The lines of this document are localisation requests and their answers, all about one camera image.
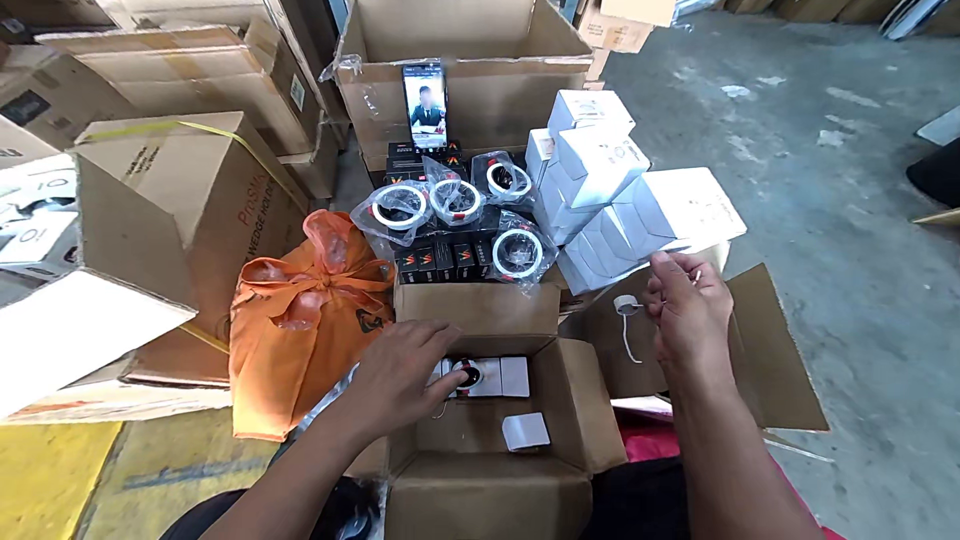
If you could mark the person's left hand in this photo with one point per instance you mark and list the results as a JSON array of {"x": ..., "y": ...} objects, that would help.
[{"x": 397, "y": 371}]

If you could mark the person's right hand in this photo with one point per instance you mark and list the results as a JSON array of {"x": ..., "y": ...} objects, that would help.
[{"x": 694, "y": 315}]

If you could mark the person's right fingers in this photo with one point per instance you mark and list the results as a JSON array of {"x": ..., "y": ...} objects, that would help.
[{"x": 703, "y": 271}]

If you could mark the person's left thumb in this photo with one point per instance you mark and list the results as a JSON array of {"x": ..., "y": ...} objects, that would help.
[{"x": 447, "y": 386}]

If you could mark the person's left fingers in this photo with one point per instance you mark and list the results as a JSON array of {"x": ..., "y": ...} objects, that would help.
[{"x": 416, "y": 326}]

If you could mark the person's left index finger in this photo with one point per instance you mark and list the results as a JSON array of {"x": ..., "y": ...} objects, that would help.
[{"x": 439, "y": 342}]

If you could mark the person's right thumb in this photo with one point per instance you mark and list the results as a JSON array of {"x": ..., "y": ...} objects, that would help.
[{"x": 672, "y": 276}]

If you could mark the person's left forearm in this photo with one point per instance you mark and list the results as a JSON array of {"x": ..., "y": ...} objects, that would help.
[{"x": 307, "y": 465}]

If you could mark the person's right forearm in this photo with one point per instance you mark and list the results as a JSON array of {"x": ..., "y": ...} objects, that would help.
[{"x": 731, "y": 450}]

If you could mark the small white box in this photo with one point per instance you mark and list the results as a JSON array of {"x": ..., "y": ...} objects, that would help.
[
  {"x": 514, "y": 376},
  {"x": 491, "y": 379},
  {"x": 444, "y": 367},
  {"x": 525, "y": 433}
]

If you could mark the round white black device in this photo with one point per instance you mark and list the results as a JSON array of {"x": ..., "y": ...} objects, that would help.
[{"x": 468, "y": 373}]

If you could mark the pile of black boxes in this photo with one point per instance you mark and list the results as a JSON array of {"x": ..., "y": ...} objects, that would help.
[{"x": 442, "y": 262}]

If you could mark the pile of large white boxes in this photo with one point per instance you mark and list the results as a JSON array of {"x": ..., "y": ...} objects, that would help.
[{"x": 679, "y": 199}]

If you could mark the open brown cardboard box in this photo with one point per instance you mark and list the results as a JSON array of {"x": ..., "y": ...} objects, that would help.
[
  {"x": 491, "y": 495},
  {"x": 772, "y": 360}
]

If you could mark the orange cloth bag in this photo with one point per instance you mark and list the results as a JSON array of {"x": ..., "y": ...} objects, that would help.
[{"x": 300, "y": 352}]

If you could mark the red plastic item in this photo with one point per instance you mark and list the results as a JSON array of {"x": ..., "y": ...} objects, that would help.
[{"x": 649, "y": 444}]

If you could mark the thin white strip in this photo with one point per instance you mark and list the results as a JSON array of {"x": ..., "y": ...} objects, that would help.
[{"x": 799, "y": 448}]

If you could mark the smartphone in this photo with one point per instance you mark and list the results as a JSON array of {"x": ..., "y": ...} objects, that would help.
[{"x": 427, "y": 112}]

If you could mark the person's legs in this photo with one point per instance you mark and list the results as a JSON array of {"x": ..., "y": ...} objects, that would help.
[{"x": 637, "y": 499}]

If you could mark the large open brown carton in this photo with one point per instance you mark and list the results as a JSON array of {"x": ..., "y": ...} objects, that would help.
[{"x": 480, "y": 97}]

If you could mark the stack of brown cartons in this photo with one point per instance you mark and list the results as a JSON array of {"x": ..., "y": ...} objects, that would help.
[{"x": 611, "y": 30}]

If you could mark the black rounded object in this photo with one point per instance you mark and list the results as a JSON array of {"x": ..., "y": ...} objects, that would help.
[{"x": 939, "y": 174}]

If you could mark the brown carton with red print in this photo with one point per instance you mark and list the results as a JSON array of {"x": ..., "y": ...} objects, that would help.
[{"x": 202, "y": 187}]

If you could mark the white flat box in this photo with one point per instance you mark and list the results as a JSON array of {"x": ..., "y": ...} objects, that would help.
[{"x": 941, "y": 127}]

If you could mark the open carton with white flap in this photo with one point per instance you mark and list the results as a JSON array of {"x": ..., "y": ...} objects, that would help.
[{"x": 97, "y": 300}]

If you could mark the tall brown carton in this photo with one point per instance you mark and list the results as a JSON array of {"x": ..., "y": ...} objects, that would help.
[{"x": 285, "y": 30}]

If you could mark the brown taped carton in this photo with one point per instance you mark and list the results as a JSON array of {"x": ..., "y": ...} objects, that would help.
[{"x": 187, "y": 82}]

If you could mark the pile of white printed packets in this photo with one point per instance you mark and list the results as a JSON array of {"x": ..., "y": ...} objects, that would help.
[{"x": 37, "y": 240}]

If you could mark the brown carton with black label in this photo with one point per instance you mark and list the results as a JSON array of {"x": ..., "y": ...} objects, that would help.
[{"x": 56, "y": 90}]

